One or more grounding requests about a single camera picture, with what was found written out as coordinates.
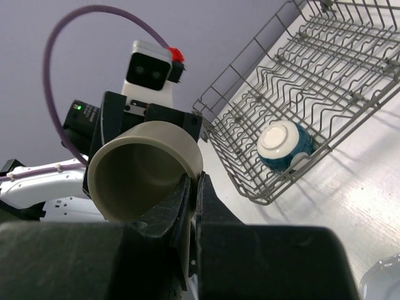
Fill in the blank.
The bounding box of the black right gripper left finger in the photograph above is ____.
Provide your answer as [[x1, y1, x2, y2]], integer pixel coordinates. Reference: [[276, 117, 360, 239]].
[[1, 176, 191, 299]]

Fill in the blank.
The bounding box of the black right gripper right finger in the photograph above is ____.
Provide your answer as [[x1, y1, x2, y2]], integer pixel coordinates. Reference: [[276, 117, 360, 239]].
[[196, 174, 359, 299]]

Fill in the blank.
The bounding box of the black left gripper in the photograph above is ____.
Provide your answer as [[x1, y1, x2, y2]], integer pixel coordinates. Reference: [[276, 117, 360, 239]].
[[81, 91, 204, 201]]

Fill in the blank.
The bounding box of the beige ceramic mug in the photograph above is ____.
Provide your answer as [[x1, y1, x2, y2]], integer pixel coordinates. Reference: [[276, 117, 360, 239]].
[[87, 121, 203, 274]]

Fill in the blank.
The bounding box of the teal and cream bowl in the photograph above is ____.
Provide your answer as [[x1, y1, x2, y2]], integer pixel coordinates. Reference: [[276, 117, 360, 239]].
[[256, 120, 315, 173]]

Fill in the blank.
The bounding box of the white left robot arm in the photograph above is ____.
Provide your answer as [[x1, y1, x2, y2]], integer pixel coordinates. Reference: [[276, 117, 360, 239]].
[[1, 92, 203, 222]]

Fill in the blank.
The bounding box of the light blue scalloped plate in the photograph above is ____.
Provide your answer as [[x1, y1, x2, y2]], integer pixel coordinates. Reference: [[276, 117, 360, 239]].
[[359, 253, 399, 300]]

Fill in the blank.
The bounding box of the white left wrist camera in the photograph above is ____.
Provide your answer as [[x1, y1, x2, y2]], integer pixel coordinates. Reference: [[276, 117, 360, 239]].
[[121, 40, 185, 108]]

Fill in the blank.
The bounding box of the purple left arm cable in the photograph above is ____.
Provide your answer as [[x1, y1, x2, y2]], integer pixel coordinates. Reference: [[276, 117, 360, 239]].
[[0, 5, 171, 182]]

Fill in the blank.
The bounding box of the grey wire dish rack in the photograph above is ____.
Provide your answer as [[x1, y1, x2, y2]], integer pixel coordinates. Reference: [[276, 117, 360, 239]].
[[193, 1, 399, 206]]

